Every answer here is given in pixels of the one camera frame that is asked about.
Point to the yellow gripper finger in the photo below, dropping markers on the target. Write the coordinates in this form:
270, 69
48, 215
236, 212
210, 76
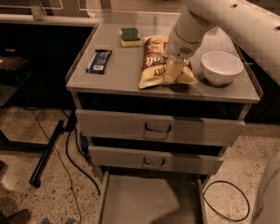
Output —
173, 69

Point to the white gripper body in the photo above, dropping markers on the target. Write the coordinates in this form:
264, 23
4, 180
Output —
181, 46

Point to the brown sea salt chip bag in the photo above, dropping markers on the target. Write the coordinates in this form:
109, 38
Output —
154, 63

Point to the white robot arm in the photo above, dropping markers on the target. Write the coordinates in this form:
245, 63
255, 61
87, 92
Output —
257, 31

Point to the grey metal drawer cabinet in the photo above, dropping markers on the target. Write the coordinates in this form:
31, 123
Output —
117, 89

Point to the top grey drawer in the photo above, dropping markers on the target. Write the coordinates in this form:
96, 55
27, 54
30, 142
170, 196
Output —
169, 129

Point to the grey drawer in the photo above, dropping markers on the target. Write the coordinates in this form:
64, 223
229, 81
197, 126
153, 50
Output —
155, 160
169, 129
132, 197

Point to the middle grey drawer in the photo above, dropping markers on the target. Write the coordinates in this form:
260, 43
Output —
155, 160

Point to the bottom grey drawer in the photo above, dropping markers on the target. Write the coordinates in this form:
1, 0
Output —
132, 197

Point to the white ceramic bowl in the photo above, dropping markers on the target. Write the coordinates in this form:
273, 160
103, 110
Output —
220, 68

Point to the green and yellow sponge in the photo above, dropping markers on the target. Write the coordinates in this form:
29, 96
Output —
129, 37

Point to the blue snack bar wrapper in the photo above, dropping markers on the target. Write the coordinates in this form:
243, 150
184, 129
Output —
99, 61

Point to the dark side table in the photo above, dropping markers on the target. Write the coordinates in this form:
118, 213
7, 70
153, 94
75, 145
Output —
12, 74

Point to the clear acrylic barrier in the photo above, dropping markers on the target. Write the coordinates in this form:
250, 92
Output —
84, 0

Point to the black table leg base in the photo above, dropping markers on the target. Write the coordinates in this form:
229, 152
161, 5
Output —
35, 179

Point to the brown shoe lower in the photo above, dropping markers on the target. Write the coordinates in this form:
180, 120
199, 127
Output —
21, 217

